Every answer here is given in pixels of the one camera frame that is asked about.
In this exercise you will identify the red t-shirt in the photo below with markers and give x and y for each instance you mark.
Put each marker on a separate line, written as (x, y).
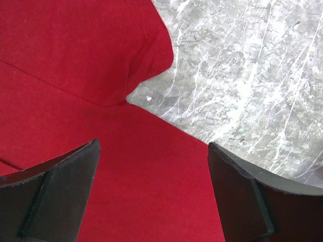
(66, 70)

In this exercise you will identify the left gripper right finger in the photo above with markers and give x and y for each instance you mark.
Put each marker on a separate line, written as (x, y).
(257, 205)

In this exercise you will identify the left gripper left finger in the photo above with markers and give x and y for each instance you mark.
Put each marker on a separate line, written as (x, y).
(47, 202)

